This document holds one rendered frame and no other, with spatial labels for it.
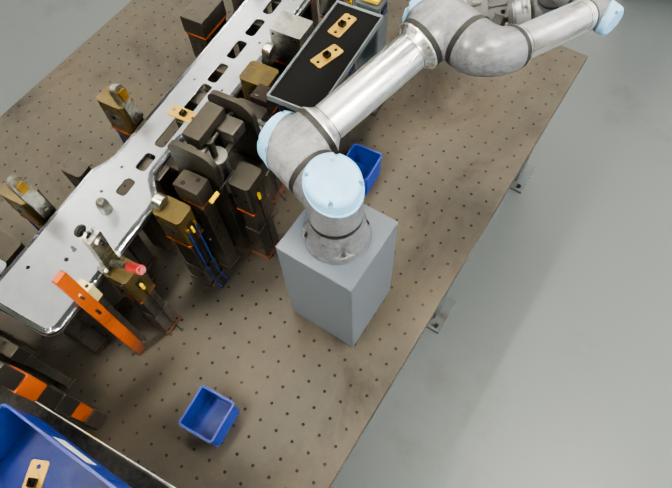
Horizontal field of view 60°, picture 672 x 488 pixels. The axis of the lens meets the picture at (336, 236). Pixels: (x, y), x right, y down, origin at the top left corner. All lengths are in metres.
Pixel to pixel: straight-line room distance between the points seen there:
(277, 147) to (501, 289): 1.53
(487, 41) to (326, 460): 1.04
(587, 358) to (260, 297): 1.36
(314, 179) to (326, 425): 0.71
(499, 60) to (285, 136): 0.45
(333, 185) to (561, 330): 1.58
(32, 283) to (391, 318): 0.92
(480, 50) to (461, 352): 1.41
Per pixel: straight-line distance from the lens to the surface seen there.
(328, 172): 1.11
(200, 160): 1.36
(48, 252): 1.58
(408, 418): 2.29
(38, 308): 1.52
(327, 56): 1.52
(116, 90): 1.67
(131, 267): 1.31
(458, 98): 2.08
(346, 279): 1.25
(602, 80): 3.28
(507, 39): 1.26
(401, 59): 1.24
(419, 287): 1.68
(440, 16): 1.27
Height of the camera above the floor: 2.24
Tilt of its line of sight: 62 degrees down
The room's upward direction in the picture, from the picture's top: 4 degrees counter-clockwise
